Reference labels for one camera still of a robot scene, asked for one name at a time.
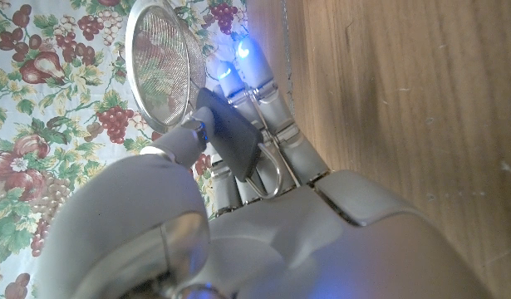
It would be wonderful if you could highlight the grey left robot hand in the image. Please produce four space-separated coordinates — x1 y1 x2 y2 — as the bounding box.
37 36 495 299

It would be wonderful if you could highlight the metal mesh sieve black handle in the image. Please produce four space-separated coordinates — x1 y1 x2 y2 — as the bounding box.
125 0 283 200

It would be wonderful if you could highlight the fruit print backdrop cloth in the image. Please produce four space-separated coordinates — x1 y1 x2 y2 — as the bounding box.
0 0 250 299

